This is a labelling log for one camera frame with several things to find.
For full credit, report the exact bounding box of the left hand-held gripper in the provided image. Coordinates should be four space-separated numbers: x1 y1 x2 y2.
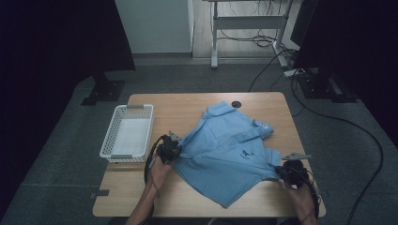
155 130 184 166

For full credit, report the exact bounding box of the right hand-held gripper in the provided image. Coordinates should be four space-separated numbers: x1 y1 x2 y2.
274 152 313 189

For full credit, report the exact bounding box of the white plastic basket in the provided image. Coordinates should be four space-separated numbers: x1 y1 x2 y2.
99 103 155 164

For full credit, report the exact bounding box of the blue shirt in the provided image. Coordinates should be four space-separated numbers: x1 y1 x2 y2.
171 100 283 209

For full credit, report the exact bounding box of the person's right hand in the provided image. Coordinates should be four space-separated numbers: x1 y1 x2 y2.
282 180 314 215

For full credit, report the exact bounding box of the person's left hand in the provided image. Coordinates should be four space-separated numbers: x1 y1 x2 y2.
148 155 174 189

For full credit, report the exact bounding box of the black stand base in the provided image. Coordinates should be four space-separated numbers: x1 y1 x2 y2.
81 71 126 107
296 67 359 104

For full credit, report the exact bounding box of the white power strip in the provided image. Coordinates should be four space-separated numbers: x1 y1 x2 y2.
283 67 306 78

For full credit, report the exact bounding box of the grey table bracket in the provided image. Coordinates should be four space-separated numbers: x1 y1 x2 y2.
89 188 111 200
307 187 329 198

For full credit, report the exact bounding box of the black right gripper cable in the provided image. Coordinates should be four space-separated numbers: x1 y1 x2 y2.
290 168 321 220

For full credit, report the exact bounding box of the long black floor cable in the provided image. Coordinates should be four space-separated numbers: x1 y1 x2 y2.
290 69 385 225

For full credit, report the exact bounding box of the thin black floor cable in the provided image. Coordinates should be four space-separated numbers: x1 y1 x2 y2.
248 50 287 93

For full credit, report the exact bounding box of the white wall panel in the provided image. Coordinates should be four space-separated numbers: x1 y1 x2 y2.
114 0 195 54

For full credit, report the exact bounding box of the tangle of black cables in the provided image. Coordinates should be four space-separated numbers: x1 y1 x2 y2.
217 27 299 58

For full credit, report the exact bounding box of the white desk frame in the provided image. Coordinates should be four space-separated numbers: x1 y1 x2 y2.
203 0 294 69

